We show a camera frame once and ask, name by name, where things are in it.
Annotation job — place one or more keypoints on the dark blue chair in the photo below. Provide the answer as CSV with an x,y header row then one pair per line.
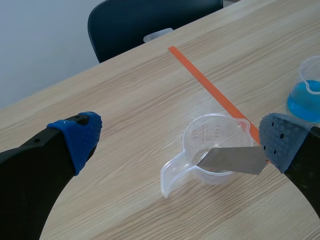
x,y
140,25

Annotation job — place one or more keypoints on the clear beaker with blue liquid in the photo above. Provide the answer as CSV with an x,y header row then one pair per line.
x,y
306,100

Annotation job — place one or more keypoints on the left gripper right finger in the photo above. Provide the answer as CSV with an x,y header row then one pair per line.
x,y
295,150

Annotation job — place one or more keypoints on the empty clear plastic beaker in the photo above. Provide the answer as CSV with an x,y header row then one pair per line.
x,y
200,152

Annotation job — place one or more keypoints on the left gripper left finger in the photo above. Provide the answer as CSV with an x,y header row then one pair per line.
x,y
37,170

